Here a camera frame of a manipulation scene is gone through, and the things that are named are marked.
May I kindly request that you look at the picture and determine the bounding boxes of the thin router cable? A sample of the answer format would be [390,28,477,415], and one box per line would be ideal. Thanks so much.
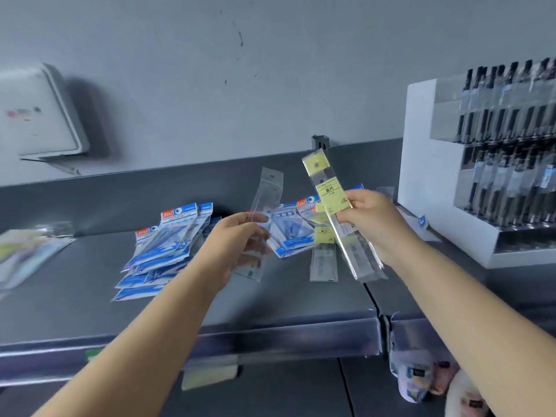
[19,156,82,177]

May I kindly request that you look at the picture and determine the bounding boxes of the grey shelf back panel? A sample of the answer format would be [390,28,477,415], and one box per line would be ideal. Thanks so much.
[0,137,404,237]

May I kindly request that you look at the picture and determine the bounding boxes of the rows of black gel pens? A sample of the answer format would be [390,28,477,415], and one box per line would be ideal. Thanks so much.
[453,58,556,229]

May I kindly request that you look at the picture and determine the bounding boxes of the pile of mixed packaged rulers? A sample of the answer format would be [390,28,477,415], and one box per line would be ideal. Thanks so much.
[265,183,442,283]

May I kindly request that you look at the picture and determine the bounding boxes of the white tiered pen display stand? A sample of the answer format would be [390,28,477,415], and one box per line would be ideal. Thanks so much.
[397,78,556,270]

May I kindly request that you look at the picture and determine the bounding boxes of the person's right forearm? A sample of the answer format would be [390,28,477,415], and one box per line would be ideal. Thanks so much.
[390,238,556,417]

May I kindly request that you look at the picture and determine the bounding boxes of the pile of clear rulers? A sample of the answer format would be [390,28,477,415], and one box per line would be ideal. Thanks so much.
[0,221,77,296]

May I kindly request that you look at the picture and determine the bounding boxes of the person's left forearm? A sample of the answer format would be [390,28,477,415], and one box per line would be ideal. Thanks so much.
[32,264,226,417]

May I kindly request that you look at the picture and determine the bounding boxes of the person's right hand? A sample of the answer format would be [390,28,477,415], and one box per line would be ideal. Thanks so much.
[336,188,420,270]

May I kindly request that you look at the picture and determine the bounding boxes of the clear straight ruler packet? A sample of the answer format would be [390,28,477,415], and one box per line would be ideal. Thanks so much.
[234,167,284,283]
[302,148,388,283]

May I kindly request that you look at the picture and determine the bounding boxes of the pile of blue set-square packets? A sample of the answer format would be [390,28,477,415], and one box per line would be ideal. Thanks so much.
[111,202,222,302]

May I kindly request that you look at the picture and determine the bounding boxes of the white wall router box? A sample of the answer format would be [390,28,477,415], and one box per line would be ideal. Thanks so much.
[0,63,91,160]

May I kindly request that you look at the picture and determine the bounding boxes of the person's left hand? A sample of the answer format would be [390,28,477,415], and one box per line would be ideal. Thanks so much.
[197,211,272,296]

